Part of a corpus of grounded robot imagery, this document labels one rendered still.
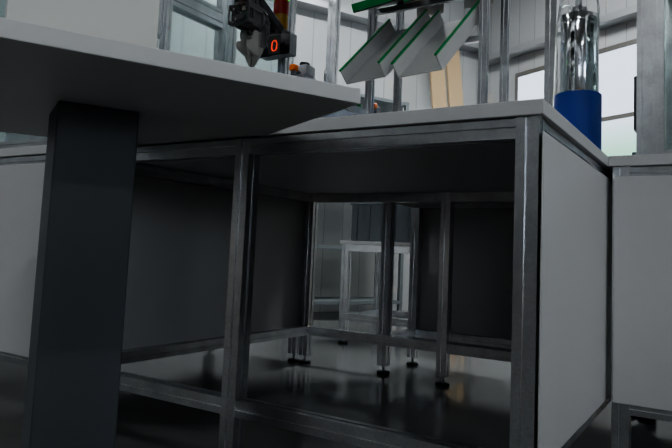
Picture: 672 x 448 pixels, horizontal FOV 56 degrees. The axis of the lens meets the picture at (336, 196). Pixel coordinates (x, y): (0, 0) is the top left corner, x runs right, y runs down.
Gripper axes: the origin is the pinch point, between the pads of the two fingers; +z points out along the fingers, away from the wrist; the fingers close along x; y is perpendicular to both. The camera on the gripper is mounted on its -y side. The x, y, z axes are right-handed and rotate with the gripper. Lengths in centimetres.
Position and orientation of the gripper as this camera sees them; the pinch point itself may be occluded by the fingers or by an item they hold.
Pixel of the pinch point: (253, 63)
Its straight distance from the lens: 170.2
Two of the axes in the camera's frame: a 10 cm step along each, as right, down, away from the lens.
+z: -0.5, 10.0, -0.9
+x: 8.4, -0.1, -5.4
